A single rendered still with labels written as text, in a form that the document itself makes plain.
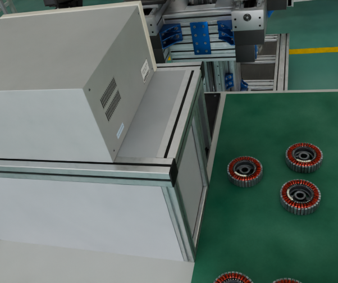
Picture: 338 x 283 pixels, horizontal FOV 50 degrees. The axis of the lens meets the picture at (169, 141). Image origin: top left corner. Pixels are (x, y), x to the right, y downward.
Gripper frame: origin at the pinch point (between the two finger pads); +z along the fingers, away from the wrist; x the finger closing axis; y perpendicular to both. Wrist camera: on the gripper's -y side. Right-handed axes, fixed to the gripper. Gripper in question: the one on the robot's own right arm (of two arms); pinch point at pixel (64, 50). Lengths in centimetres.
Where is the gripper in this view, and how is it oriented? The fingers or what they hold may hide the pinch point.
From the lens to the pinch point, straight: 119.3
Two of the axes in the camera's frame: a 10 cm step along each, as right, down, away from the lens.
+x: -9.6, -0.2, 2.9
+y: 2.9, 0.2, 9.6
